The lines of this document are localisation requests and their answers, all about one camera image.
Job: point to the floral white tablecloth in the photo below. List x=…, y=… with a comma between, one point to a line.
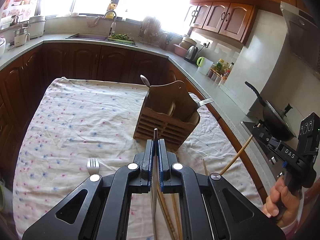
x=79, y=119

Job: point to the oil bottles group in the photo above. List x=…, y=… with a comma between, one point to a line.
x=223, y=68

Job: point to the silver fork on left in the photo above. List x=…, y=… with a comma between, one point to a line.
x=93, y=166

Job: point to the black wok with handle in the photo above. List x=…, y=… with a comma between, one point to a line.
x=274, y=120

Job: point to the small white blender pot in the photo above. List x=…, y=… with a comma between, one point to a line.
x=21, y=37

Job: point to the green vegetables basket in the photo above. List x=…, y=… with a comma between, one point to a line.
x=122, y=38

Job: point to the dark handled fork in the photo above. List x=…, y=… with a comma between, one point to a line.
x=204, y=102

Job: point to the steel electric kettle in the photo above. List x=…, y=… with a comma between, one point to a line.
x=191, y=54

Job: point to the silver spoon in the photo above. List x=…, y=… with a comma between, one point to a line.
x=145, y=81

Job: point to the green handled white jug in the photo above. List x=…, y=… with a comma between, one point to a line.
x=204, y=65

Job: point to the white red rice cooker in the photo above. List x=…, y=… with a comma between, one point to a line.
x=2, y=45

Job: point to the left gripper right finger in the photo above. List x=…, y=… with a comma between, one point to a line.
x=210, y=206

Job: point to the long steel chopstick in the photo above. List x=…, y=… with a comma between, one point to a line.
x=154, y=182

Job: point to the person's right hand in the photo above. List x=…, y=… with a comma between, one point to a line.
x=280, y=192

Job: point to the white electric cooker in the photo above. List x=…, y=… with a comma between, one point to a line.
x=36, y=26

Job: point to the wooden utensil holder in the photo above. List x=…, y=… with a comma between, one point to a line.
x=170, y=109

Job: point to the upper wooden cabinets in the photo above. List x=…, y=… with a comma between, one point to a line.
x=231, y=18

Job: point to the steel range hood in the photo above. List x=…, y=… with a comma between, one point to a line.
x=303, y=35

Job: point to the pink basin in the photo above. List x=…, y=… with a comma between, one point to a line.
x=180, y=51

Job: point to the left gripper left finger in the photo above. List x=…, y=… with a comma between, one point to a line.
x=99, y=207

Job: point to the bamboo chopstick group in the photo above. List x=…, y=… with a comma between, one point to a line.
x=205, y=168

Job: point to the dish drying rack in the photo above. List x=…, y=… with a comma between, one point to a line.
x=152, y=34

